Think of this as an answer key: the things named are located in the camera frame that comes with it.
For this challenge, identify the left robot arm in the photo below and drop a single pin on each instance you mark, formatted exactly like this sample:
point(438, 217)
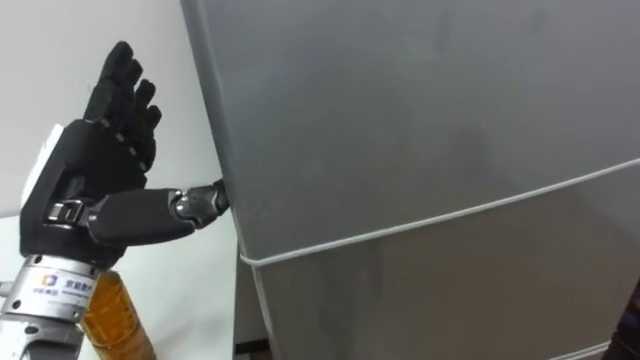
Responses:
point(40, 305)

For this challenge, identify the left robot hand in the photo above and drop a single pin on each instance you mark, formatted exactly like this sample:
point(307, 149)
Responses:
point(95, 165)

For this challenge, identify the grey fridge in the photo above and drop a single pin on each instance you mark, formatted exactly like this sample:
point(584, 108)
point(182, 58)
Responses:
point(400, 150)

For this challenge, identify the amber plastic bottle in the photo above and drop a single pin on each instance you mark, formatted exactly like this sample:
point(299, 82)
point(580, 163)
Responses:
point(115, 320)

